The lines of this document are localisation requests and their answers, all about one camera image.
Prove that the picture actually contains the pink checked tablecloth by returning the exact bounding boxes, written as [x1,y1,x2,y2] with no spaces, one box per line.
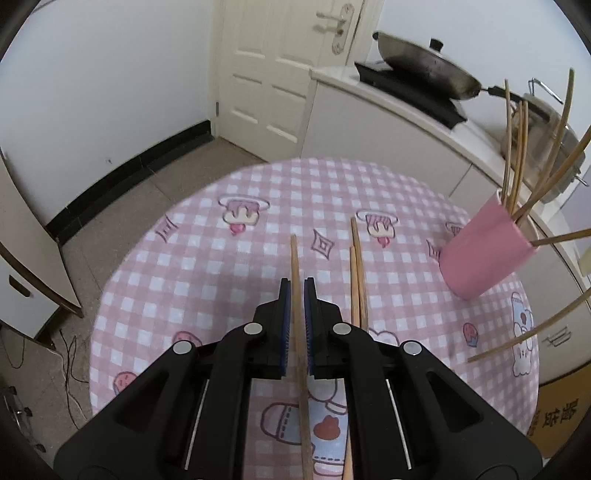
[89,157,541,480]

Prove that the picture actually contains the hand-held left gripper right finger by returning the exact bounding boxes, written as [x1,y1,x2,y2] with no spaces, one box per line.
[303,277,544,480]

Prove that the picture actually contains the black induction cooker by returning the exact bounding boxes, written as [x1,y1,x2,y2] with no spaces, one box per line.
[355,61,468,130]

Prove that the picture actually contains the black floor cable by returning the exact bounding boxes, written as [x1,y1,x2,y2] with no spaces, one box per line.
[0,323,89,428]

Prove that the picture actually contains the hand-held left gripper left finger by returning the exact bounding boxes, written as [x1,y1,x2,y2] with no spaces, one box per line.
[53,277,293,480]

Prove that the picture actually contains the brown cardboard box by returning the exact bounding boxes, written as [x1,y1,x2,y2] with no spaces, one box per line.
[526,381,588,459]

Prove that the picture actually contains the pink cup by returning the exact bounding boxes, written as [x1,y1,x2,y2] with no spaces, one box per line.
[438,191,539,302]

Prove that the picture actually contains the steel wok with black handle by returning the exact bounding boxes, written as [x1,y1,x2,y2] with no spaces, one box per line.
[373,30,509,100]

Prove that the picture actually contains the beige cabinet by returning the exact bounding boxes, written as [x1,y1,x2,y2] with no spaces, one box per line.
[0,148,86,344]

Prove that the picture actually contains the white door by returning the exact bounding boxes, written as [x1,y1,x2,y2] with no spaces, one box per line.
[217,0,384,160]

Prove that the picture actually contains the wooden chopstick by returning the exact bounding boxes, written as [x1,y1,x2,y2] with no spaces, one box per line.
[512,100,530,213]
[467,292,591,364]
[289,234,315,480]
[508,100,524,210]
[342,246,362,480]
[530,232,591,247]
[350,218,370,332]
[502,78,512,206]
[513,131,591,224]
[517,68,576,217]

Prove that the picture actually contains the silver door handle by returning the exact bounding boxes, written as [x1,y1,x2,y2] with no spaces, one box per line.
[315,2,355,54]

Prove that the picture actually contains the steel stock pot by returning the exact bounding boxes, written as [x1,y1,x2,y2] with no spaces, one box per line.
[501,78,589,204]

